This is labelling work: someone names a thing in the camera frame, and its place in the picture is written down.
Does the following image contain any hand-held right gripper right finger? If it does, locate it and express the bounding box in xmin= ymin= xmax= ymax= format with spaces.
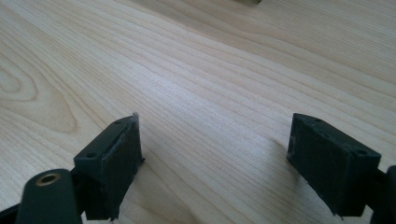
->
xmin=286 ymin=112 xmax=382 ymax=218

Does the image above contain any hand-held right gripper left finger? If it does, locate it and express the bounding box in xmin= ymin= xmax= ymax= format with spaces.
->
xmin=73 ymin=112 xmax=146 ymax=222

